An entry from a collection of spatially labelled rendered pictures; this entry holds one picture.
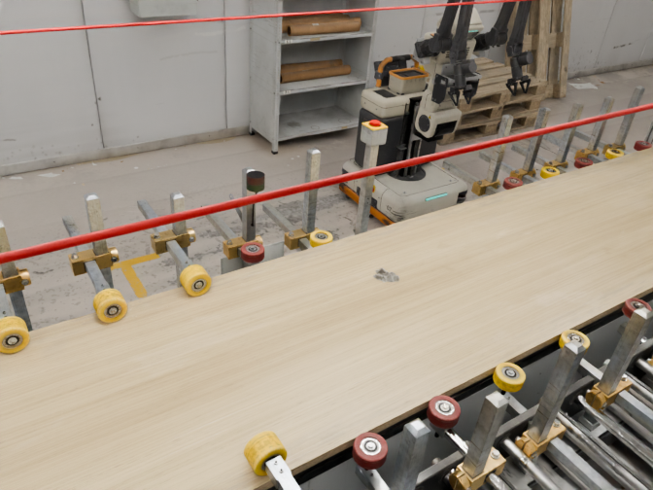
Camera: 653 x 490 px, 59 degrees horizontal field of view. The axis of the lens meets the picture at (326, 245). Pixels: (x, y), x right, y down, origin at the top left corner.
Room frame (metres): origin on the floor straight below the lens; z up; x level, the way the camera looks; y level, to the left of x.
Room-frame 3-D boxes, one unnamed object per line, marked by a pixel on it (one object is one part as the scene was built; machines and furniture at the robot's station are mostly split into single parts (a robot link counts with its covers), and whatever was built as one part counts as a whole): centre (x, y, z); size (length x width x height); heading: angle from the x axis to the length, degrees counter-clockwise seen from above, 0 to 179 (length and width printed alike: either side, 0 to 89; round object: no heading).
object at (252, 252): (1.59, 0.25, 0.85); 0.08 x 0.08 x 0.11
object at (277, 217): (1.87, 0.14, 0.81); 0.43 x 0.03 x 0.04; 36
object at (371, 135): (2.01, -0.14, 1.18); 0.07 x 0.07 x 0.08; 36
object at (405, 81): (3.67, -0.42, 0.87); 0.23 x 0.15 x 0.11; 126
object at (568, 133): (2.73, -1.14, 0.89); 0.04 x 0.04 x 0.48; 36
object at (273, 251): (1.74, 0.27, 0.75); 0.26 x 0.01 x 0.10; 126
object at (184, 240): (1.55, 0.50, 0.95); 0.14 x 0.06 x 0.05; 126
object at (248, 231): (1.71, 0.28, 0.91); 0.04 x 0.04 x 0.48; 36
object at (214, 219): (1.76, 0.36, 0.84); 0.43 x 0.03 x 0.04; 36
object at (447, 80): (3.35, -0.66, 0.99); 0.28 x 0.16 x 0.22; 126
